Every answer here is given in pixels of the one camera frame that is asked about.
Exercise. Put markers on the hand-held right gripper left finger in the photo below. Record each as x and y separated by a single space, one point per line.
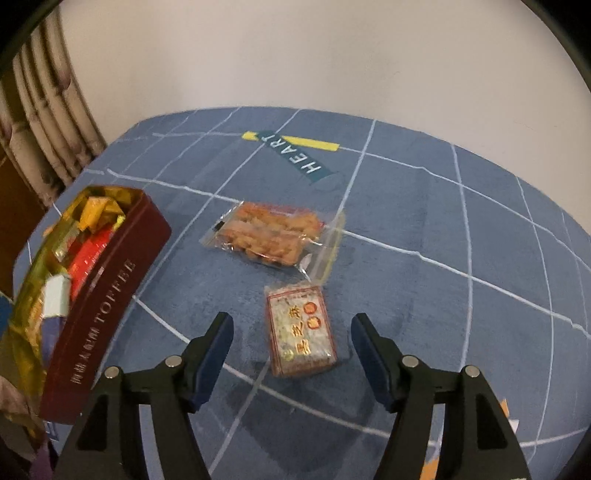
212 357

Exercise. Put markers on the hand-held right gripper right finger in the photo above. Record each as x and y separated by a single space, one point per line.
369 355

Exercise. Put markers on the square red-print snack packet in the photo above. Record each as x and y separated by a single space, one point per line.
300 327

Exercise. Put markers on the dark red tin box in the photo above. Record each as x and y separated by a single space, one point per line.
106 304

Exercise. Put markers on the clear bag of fried snacks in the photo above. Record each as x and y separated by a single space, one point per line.
268 235

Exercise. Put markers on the blue grid bed sheet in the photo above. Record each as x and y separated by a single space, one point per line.
438 240

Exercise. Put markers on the red snack packet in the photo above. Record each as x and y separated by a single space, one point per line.
87 261

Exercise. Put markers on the white snack packet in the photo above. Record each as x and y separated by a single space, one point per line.
57 296

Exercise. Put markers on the brown wooden door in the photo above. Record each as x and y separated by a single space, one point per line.
16 221

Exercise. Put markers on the beige patterned curtain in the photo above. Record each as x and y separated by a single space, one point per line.
51 115

